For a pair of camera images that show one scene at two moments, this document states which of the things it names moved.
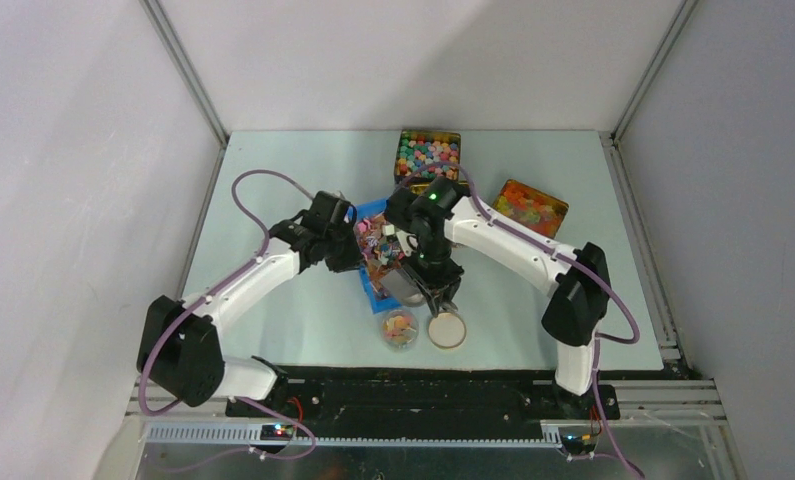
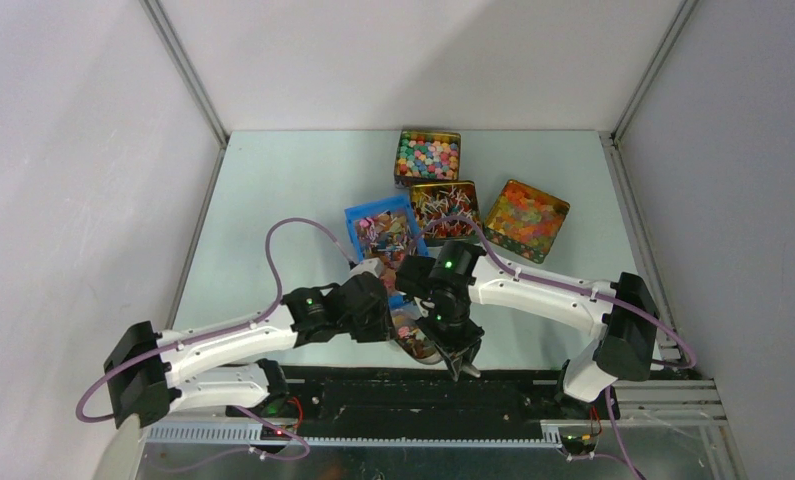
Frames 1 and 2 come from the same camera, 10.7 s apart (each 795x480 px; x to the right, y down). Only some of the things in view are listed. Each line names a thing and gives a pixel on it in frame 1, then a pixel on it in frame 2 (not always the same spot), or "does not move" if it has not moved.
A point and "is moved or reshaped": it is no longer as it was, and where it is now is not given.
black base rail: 353,401 does not move
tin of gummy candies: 530,207 does not move
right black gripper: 439,289 → 462,349
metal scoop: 401,283 is moved or reshaped
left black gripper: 353,258 → 381,330
